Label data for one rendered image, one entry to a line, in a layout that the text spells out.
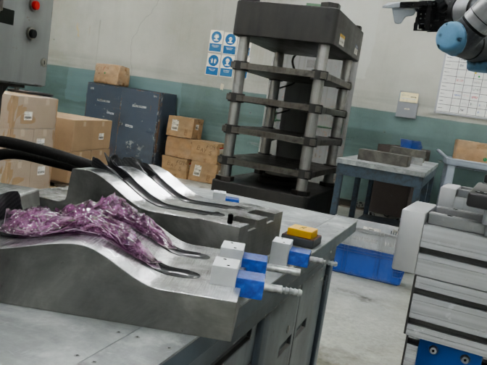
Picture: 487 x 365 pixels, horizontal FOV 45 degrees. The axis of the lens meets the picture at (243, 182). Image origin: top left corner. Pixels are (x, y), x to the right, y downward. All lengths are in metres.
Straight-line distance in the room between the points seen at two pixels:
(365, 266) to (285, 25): 2.18
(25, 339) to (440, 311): 0.55
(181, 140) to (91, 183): 6.87
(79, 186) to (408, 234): 0.66
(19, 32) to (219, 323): 1.22
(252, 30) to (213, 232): 4.31
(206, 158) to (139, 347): 7.17
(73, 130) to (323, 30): 2.45
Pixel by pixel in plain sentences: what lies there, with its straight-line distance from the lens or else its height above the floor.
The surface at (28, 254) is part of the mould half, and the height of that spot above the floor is 0.87.
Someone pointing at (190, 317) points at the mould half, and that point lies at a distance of 0.78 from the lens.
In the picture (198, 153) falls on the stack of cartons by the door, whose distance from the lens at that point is 7.94.
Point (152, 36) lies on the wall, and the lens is 8.83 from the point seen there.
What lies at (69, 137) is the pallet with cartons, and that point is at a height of 0.57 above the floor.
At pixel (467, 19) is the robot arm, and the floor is 1.38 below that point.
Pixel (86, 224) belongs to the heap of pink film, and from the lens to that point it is 0.84.
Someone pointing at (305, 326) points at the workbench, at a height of 0.50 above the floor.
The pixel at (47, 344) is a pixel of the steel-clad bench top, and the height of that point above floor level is 0.80.
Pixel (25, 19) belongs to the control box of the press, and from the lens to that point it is 1.82.
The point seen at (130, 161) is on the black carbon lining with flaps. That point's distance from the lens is 1.33.
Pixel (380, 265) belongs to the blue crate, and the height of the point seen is 0.12.
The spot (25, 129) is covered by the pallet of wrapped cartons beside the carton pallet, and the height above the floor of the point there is 0.66.
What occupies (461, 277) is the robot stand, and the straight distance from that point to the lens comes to 0.87.
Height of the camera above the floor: 1.11
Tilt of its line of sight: 7 degrees down
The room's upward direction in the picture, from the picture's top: 8 degrees clockwise
